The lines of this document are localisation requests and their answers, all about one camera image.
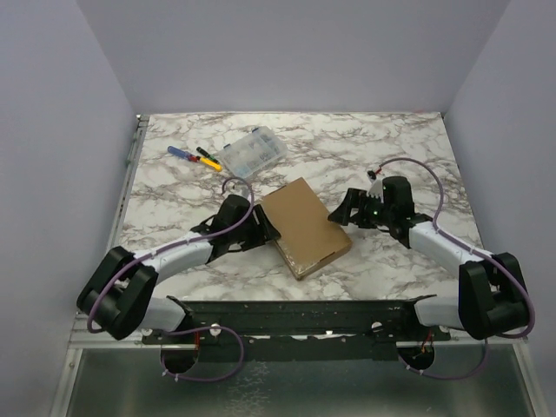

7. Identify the brown cardboard express box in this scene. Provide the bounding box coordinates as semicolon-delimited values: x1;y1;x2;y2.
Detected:
261;178;353;281

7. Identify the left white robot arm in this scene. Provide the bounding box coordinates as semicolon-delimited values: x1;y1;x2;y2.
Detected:
76;195;281;343

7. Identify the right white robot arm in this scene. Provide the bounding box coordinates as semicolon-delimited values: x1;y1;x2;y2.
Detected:
328;176;531;340

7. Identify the clear plastic organizer box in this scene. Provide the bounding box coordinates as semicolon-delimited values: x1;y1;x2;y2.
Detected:
216;126;288;179

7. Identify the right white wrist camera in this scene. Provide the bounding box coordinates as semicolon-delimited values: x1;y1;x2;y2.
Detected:
367;168;384;202

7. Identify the yellow handled screwdriver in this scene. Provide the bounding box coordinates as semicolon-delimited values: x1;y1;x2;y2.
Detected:
195;156;222;172

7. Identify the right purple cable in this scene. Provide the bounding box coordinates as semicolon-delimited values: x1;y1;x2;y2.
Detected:
375;156;538;381

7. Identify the blue handled screwdriver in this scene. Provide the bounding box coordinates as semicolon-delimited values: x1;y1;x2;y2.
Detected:
167;146;199;162

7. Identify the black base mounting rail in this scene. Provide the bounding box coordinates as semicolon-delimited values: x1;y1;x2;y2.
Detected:
89;297;453;364

